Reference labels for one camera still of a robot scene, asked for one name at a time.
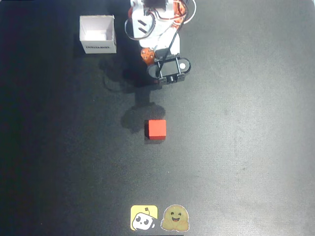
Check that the white cardboard box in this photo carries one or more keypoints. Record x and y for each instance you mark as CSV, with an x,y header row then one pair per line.
x,y
97,32

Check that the red cube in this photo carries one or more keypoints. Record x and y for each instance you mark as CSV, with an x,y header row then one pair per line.
x,y
157,129

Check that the yellow robot face sticker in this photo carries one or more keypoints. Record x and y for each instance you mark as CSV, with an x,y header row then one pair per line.
x,y
144,217

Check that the black webcam with mount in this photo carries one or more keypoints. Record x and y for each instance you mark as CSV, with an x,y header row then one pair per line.
x,y
169,67

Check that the hugging face emoji sticker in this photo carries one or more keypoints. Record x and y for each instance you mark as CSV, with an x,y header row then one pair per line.
x,y
175,218

